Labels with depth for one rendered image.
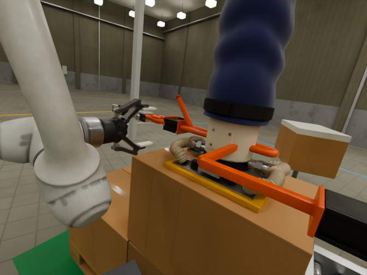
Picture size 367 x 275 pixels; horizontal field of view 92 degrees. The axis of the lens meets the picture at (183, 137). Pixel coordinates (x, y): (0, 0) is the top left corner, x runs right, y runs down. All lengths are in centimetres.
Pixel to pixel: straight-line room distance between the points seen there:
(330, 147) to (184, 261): 163
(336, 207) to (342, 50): 923
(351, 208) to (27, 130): 58
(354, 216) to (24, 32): 48
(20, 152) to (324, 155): 200
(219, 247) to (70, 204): 40
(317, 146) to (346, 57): 759
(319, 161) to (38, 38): 199
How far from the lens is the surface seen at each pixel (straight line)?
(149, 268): 91
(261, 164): 62
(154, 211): 72
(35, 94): 31
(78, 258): 156
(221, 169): 38
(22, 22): 33
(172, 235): 70
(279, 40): 59
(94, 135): 53
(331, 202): 35
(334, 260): 115
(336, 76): 931
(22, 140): 48
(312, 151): 197
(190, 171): 61
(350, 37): 957
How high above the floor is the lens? 123
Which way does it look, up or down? 16 degrees down
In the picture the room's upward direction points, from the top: 8 degrees clockwise
